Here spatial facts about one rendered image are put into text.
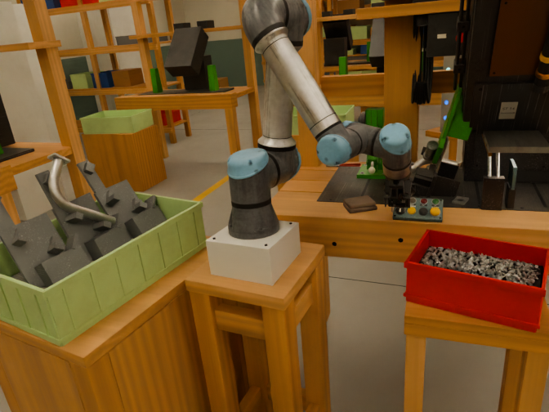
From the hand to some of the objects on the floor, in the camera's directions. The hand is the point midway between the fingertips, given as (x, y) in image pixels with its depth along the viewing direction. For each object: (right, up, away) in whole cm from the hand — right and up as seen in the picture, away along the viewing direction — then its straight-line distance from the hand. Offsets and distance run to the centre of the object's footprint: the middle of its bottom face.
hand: (400, 203), depth 139 cm
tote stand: (-86, -96, +41) cm, 135 cm away
